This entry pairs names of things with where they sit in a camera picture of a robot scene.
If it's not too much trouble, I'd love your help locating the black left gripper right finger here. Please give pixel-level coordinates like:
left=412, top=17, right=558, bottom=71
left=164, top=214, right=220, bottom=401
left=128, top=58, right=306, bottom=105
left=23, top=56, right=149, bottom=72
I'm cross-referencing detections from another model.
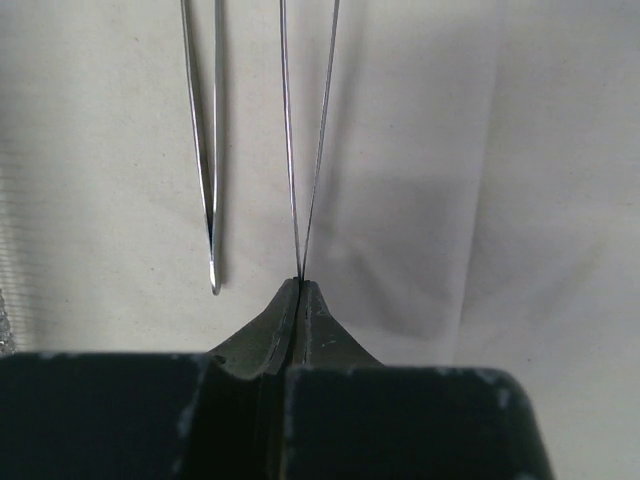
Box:
left=282, top=281, right=554, bottom=479

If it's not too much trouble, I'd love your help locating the steel mesh instrument tray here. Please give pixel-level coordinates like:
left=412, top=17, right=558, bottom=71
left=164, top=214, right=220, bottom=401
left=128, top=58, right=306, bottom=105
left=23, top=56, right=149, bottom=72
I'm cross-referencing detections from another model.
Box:
left=1, top=172, right=18, bottom=356

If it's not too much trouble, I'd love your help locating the beige cloth wrap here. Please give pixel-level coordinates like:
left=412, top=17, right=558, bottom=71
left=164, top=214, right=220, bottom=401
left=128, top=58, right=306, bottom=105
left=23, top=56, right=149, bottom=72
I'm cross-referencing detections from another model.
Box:
left=0, top=0, right=640, bottom=369

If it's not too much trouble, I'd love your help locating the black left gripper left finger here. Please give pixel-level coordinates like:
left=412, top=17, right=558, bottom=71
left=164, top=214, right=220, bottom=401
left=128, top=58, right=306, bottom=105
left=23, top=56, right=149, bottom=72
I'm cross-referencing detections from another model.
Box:
left=1, top=279, right=300, bottom=479

